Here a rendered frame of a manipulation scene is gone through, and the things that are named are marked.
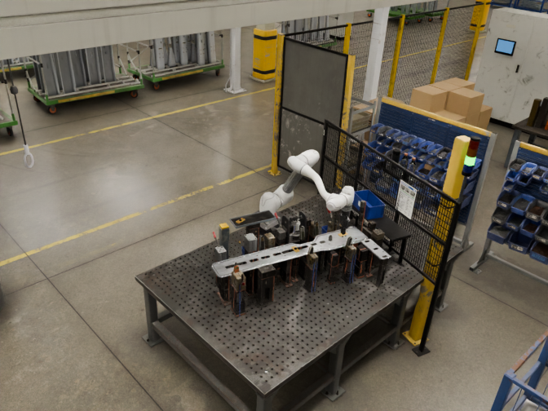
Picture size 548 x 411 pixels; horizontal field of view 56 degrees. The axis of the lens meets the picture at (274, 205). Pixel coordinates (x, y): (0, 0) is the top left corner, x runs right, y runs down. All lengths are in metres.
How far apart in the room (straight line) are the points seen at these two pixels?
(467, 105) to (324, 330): 5.40
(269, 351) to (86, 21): 3.34
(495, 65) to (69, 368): 8.75
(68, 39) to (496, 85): 10.33
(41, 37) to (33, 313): 4.95
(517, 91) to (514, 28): 1.11
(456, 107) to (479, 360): 4.64
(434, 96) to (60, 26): 7.98
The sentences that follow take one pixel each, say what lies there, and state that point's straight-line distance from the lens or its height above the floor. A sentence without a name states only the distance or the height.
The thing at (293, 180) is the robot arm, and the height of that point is 1.24.
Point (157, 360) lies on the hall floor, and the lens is 4.75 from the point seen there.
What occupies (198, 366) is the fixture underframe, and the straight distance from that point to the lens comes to 4.35.
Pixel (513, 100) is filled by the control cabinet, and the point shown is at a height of 0.52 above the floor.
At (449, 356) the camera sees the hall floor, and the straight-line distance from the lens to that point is 5.08.
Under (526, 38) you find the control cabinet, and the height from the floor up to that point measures 1.63.
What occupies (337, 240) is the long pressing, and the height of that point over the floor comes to 1.00.
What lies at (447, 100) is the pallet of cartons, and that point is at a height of 0.88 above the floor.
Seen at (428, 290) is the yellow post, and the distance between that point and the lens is 4.73.
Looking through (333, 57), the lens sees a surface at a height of 1.90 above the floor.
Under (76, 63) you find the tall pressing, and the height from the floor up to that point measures 0.73.
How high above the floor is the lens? 3.42
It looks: 30 degrees down
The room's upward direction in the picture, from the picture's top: 3 degrees clockwise
